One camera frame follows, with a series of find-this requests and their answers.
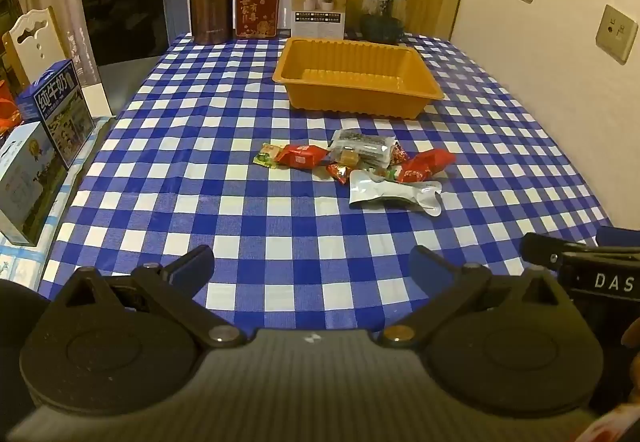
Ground orange plastic tray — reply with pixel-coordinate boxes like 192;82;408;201
271;36;445;120

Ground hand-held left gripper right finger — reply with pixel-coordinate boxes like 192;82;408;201
380;245;576;350

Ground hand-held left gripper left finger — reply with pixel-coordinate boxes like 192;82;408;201
50;244;248;350

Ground person's right hand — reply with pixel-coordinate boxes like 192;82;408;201
620;319;640;373

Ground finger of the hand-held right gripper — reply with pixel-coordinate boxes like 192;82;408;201
519;232;640;273
595;225;640;250

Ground light blue carton box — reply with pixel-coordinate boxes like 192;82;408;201
0;121;68;247

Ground black water dispenser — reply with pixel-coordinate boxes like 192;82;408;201
77;0;187;117

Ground red bag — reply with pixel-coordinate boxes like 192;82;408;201
0;82;23;133

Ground large red snack packet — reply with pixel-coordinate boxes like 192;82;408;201
395;148;457;185

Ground white product box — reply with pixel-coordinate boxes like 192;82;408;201
291;0;348;41

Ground red gift box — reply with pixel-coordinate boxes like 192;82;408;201
235;0;280;40

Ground white wooden chair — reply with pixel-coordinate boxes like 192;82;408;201
2;6;71;87

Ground green orange candy packet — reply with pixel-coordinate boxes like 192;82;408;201
253;144;283;167

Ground glass jar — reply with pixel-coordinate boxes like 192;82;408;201
361;0;408;45

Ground clear packet of dark snack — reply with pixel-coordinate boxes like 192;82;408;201
327;129;398;170

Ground brown metal canister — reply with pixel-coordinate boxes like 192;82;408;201
188;0;235;45

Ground silver white snack packet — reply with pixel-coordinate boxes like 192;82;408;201
348;170;444;217

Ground dark blue milk carton box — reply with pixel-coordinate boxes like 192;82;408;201
16;59;96;171

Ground small red snack packet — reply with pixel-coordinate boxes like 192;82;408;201
276;144;331;170

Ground blue white checkered tablecloth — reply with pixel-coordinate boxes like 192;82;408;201
40;32;621;320

